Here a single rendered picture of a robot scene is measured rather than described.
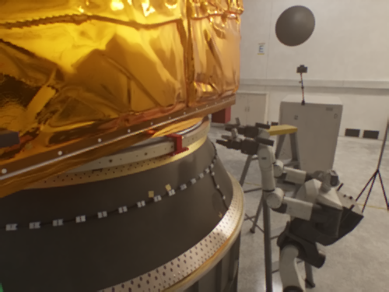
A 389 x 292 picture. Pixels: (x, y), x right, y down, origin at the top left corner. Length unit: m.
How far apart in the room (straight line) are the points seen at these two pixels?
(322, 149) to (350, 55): 4.33
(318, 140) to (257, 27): 5.03
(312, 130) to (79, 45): 4.10
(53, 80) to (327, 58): 8.05
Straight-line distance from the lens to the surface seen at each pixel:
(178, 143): 1.22
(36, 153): 0.82
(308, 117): 4.53
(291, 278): 1.95
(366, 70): 8.54
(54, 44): 0.79
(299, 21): 8.57
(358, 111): 8.62
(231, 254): 1.67
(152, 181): 1.19
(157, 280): 1.20
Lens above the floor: 2.05
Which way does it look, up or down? 17 degrees down
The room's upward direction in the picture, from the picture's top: straight up
